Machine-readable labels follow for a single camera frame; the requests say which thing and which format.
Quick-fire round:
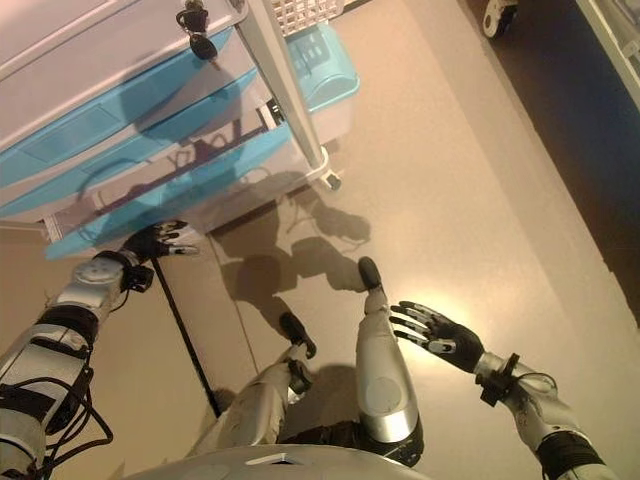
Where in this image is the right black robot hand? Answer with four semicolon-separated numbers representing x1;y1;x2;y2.
388;299;485;374

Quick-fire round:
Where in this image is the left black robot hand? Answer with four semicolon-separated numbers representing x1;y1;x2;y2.
122;220;201;261

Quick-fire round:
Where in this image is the white drawer with blue front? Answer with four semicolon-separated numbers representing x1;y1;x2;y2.
0;27;237;166
0;69;259;219
42;124;297;261

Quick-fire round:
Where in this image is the left silver robot leg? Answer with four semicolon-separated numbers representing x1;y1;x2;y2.
194;312;317;451

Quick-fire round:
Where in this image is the white cart caster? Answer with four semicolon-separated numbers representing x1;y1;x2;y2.
319;167;346;191

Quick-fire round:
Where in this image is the silver robot torso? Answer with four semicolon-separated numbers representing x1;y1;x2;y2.
122;442;501;480

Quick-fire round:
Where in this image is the black key bunch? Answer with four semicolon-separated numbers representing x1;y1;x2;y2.
175;0;221;71

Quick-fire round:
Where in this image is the white medical cart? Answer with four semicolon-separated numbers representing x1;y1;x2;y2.
0;0;346;261

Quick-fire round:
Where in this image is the light blue waste bin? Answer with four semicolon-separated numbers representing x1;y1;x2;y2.
284;22;361;146

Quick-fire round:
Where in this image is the white lattice basket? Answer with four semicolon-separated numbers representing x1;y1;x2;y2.
269;0;346;39

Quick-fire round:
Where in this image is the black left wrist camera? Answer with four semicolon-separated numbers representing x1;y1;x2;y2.
119;267;154;294

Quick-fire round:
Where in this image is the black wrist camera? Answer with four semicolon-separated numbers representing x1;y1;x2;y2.
474;353;521;406
119;267;154;294

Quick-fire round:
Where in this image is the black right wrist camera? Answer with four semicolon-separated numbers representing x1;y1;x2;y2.
474;353;521;406

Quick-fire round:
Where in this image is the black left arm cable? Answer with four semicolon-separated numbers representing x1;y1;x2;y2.
29;349;115;471

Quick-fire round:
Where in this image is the white bed frame with caster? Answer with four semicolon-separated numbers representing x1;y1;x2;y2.
482;0;640;81

